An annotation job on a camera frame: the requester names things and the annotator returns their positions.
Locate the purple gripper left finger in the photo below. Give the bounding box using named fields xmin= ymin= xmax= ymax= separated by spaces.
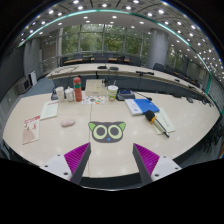
xmin=41 ymin=143 xmax=91 ymax=185

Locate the white cylindrical cup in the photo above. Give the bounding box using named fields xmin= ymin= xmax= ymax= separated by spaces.
xmin=56 ymin=86 xmax=64 ymax=102

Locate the small dark desk device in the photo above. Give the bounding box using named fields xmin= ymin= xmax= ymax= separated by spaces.
xmin=51 ymin=88 xmax=58 ymax=101

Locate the white paper sheet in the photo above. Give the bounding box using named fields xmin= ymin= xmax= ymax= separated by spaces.
xmin=40 ymin=100 xmax=59 ymax=120

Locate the white green paper cup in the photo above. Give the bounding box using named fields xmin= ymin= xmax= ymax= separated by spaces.
xmin=108 ymin=85 xmax=118 ymax=101

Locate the red green tall bottle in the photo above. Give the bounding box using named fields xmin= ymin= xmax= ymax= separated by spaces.
xmin=73 ymin=77 xmax=82 ymax=102

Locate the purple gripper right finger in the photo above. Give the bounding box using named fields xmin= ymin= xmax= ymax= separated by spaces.
xmin=133 ymin=143 xmax=181 ymax=184

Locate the grey round pillar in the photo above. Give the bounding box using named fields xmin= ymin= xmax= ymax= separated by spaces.
xmin=146 ymin=28 xmax=169 ymax=68

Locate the cat face mouse pad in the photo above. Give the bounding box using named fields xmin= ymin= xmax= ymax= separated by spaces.
xmin=88 ymin=121 xmax=126 ymax=143

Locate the beige cardboard box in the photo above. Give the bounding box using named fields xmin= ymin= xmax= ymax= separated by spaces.
xmin=85 ymin=79 xmax=107 ymax=96

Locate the red and white booklet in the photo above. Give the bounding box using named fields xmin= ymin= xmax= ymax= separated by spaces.
xmin=22 ymin=116 xmax=40 ymax=144

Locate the white jar container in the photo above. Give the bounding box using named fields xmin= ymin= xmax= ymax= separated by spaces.
xmin=65 ymin=87 xmax=74 ymax=102

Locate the blue book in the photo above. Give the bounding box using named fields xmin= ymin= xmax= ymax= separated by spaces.
xmin=125 ymin=99 xmax=160 ymax=115

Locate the long curved conference desk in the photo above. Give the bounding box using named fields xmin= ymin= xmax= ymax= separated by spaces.
xmin=47 ymin=63 xmax=211 ymax=102

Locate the colourful sticker sheet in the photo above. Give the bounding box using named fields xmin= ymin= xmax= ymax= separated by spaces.
xmin=82 ymin=96 xmax=105 ymax=105

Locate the grey desk phone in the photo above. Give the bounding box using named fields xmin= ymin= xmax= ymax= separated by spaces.
xmin=116 ymin=89 xmax=135 ymax=101

